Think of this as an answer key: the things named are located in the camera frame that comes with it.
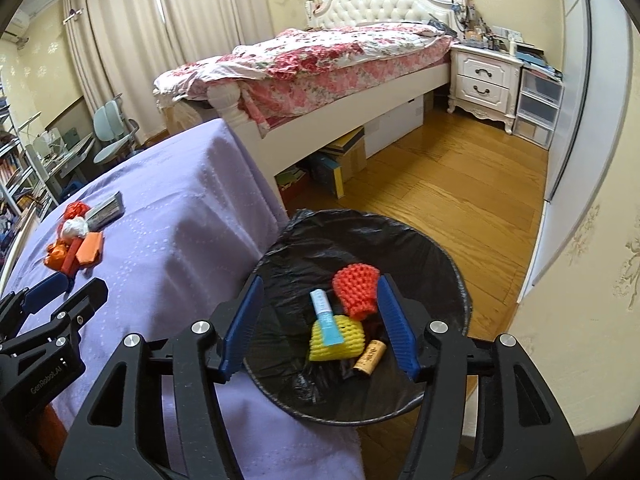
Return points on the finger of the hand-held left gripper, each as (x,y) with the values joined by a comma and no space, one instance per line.
(47,287)
(75,305)

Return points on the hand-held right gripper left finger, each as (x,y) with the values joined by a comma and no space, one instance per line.
(242,330)

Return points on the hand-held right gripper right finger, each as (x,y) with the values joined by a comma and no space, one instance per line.
(397,330)

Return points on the orange shiny wrapper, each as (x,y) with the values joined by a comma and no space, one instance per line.
(56,256)

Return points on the red cylindrical tube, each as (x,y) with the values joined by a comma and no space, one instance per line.
(71,260)

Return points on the tan printed cork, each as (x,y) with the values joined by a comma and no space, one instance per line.
(369,357)

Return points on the yellow foam fruit net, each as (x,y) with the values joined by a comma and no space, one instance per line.
(350,346)

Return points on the orange paper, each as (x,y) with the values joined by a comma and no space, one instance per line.
(91,249)

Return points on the red foam fruit net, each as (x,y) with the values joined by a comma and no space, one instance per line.
(355,285)

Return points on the white paper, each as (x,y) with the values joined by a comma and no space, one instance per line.
(74,229)

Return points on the white and blue tube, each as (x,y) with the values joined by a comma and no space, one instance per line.
(325,320)

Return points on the red plastic bag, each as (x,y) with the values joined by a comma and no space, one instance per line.
(76,209)

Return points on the trash bin with black bag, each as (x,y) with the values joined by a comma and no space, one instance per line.
(300,260)

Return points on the grey blister pack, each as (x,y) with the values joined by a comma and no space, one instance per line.
(105,210)

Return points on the orange clothing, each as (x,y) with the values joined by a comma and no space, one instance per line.
(52,420)

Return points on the white low cabinet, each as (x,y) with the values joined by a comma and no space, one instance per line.
(20,245)

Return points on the purple tablecloth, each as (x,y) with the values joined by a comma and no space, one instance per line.
(175,240)

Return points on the white bookshelf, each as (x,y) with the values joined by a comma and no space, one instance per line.
(17,170)

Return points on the study desk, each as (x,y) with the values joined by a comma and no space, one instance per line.
(75,150)

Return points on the stack of colourful books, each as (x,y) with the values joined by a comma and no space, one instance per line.
(290,185)

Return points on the blue and yellow box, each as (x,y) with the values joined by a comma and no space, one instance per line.
(327,175)

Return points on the light blue desk chair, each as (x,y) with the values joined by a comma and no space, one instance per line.
(107,120)

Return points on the cardboard box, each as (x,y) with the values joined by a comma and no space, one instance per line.
(350,155)

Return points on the white storage box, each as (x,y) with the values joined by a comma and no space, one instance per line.
(395,125)

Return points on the beige curtain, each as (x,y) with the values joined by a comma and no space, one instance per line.
(210,5)
(115,50)

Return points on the white air conditioner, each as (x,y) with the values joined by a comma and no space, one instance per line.
(15,27)

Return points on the white nightstand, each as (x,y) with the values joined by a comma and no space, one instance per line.
(480,80)

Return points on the clear plastic drawer unit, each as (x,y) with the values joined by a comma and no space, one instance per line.
(537,105)

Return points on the floral duvet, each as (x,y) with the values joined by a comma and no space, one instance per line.
(310,55)

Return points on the stack of books and papers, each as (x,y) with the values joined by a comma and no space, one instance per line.
(540,60)

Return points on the wardrobe sliding door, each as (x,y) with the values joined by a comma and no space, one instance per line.
(580,85)

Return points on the group of small bottles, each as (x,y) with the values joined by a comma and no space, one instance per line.
(485,35)

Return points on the white bed with tufted headboard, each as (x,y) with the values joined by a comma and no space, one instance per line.
(370,5)

